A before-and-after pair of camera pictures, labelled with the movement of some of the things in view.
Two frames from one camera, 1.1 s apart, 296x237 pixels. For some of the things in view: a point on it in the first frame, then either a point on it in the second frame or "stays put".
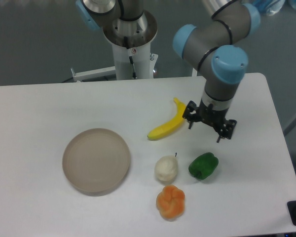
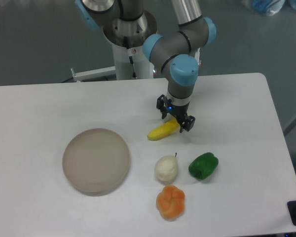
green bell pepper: x=203 y=166 stays put
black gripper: x=208 y=115 -> x=179 y=111
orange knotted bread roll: x=170 y=202 stays put
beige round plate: x=96 y=162 stays put
